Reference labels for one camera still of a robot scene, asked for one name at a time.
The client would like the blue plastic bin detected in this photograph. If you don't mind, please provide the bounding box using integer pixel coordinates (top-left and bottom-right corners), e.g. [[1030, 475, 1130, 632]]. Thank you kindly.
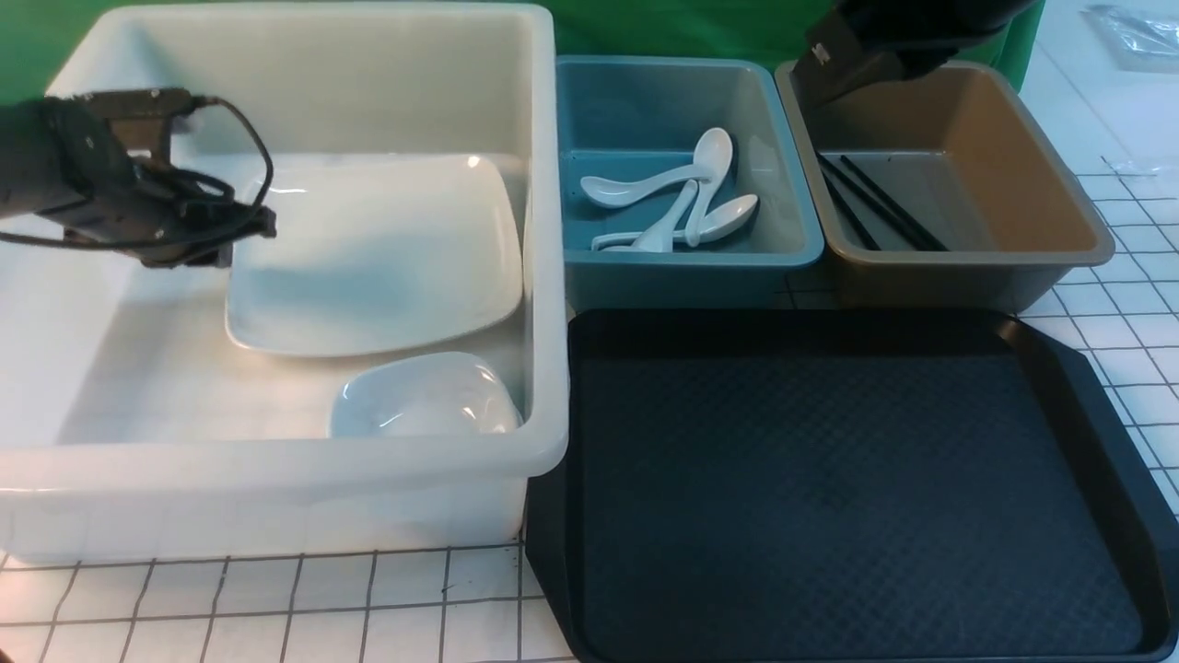
[[556, 55, 824, 311]]

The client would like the clear plastic bag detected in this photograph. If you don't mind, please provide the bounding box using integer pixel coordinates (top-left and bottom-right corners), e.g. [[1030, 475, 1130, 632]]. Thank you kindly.
[[1081, 4, 1178, 76]]

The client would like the black chopstick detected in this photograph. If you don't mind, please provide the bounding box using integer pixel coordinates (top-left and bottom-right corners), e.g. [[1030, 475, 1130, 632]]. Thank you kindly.
[[839, 155, 949, 252], [816, 155, 946, 251], [823, 175, 880, 251]]

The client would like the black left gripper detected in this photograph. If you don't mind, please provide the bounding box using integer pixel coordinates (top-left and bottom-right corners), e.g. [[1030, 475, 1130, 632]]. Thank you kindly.
[[55, 138, 277, 269]]

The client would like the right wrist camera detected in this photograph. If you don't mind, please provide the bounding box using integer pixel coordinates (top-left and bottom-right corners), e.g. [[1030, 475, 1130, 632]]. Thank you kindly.
[[790, 1, 1030, 111]]

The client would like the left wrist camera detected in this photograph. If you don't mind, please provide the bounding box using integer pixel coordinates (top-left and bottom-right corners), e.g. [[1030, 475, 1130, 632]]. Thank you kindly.
[[73, 87, 199, 165]]

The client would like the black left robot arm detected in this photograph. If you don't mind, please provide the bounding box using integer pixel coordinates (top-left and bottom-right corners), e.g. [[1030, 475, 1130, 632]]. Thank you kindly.
[[1, 87, 277, 269]]

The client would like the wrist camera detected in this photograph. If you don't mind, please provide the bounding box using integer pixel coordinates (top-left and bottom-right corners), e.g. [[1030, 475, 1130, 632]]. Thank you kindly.
[[790, 1, 1030, 111], [73, 87, 199, 165]]

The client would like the black chopstick in bin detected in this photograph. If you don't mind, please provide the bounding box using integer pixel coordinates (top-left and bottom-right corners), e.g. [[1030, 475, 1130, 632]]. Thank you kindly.
[[823, 175, 880, 251]]

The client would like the large white square plate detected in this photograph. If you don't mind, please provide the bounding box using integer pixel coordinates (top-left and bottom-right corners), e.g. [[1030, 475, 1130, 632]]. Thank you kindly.
[[225, 155, 523, 357]]

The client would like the white spoon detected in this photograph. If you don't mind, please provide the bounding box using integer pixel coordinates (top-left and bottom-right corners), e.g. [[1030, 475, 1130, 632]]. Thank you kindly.
[[580, 164, 714, 209], [683, 127, 735, 248], [590, 193, 760, 250], [604, 180, 699, 252]]

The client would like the black serving tray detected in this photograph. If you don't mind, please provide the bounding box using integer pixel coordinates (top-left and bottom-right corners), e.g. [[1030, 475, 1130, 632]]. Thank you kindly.
[[525, 309, 1178, 662]]

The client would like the brown plastic bin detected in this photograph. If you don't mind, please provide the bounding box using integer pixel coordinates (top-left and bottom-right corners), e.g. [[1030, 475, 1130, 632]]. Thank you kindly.
[[775, 63, 1115, 313]]

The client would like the large white plastic tub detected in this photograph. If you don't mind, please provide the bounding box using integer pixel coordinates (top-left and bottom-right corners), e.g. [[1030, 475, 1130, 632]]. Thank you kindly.
[[4, 1, 569, 564]]

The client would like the green cloth backdrop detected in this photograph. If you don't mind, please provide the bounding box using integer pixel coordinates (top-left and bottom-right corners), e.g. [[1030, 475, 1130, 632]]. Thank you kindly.
[[0, 0, 1047, 134]]

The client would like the black left camera cable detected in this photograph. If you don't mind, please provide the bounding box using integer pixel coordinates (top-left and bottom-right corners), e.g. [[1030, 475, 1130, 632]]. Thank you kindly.
[[0, 96, 275, 251]]

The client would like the white spoon top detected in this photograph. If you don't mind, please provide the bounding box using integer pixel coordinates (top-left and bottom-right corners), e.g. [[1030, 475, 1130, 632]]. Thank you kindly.
[[683, 127, 735, 248]]

